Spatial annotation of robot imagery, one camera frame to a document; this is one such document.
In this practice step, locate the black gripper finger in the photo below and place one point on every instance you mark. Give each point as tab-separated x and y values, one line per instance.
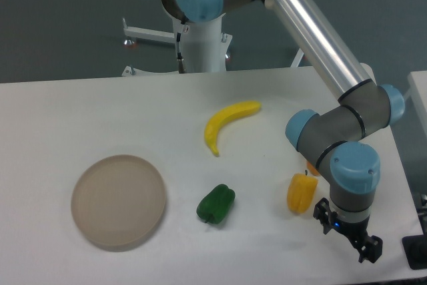
323	214
369	247

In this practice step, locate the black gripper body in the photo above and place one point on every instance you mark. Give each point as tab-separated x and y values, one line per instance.
352	225

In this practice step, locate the green bell pepper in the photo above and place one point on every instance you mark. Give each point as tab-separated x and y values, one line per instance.
214	207

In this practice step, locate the beige round plate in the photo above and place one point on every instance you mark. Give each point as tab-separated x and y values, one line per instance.
118	202

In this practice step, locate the yellow banana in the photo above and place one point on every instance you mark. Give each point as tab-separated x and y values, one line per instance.
225	116

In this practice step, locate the black device at right edge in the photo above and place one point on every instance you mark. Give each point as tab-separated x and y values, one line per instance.
415	246

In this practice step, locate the yellow bell pepper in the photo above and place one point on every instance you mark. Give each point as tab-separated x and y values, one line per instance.
301	192

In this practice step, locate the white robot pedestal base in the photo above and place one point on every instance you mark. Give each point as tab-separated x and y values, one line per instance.
199	47

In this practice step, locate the orange fruit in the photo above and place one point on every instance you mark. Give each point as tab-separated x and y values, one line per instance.
312	169

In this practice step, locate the white side table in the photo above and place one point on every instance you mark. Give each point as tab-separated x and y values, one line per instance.
417	81

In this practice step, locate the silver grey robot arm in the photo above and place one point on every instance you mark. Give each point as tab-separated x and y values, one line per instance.
332	142

